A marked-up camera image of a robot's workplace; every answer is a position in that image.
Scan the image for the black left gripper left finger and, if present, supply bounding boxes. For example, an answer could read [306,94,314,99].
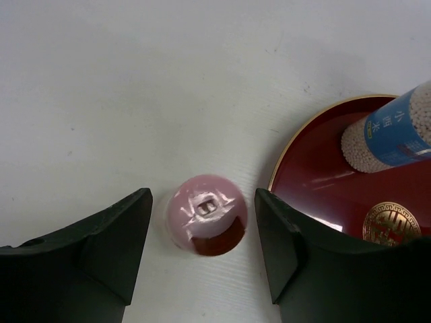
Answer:
[1,188,152,322]

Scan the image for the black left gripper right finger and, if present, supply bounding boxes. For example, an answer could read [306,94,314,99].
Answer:
[255,188,430,322]

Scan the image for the pink lid spice shaker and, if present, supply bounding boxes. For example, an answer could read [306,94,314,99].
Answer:
[163,174,248,257]

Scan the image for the blue label silver lid jar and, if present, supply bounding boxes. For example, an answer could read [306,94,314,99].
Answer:
[341,81,430,174]

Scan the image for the red round tray gold emblem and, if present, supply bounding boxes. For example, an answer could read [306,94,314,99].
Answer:
[269,95,430,246]

